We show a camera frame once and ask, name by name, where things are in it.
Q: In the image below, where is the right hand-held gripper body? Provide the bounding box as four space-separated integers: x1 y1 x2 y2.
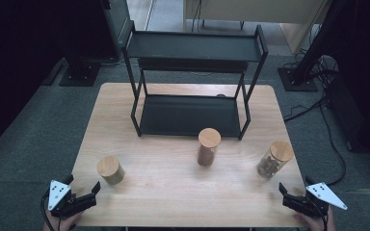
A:
282 182 349 218

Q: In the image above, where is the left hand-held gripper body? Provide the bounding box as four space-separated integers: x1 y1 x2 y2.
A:
47 180 97 218

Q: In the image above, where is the glass jar with nuts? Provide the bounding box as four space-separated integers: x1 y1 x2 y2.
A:
256 140 295 180

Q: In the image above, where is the black metal two-tier shelf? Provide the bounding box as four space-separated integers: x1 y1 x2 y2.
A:
120 20 269 141

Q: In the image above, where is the person's left hand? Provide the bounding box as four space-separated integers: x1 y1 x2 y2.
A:
44 211 84 231

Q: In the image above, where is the person's right hand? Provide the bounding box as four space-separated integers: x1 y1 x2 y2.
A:
293 206 335 231

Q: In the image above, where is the black box on floor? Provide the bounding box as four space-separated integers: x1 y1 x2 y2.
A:
324 75 370 157

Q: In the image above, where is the black stand with square base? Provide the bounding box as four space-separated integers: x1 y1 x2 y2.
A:
59 54 102 88

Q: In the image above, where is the grey metal panel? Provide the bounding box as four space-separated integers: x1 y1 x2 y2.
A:
100 0 135 62

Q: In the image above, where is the beige cabinet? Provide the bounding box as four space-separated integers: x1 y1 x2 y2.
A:
182 0 330 56

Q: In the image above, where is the left hand-held gripper cable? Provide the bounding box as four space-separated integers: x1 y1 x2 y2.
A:
40 189 55 231

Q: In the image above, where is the hand-held gripper cable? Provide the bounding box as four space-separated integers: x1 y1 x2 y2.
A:
40 189 55 231
314 201 330 231

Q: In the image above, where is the right hand-held gripper cable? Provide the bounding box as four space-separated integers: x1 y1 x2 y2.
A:
314 201 330 231

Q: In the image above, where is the black floor cable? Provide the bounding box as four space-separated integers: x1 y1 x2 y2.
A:
283 95 347 188

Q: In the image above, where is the black stand with cables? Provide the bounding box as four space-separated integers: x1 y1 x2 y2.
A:
277 0 345 92

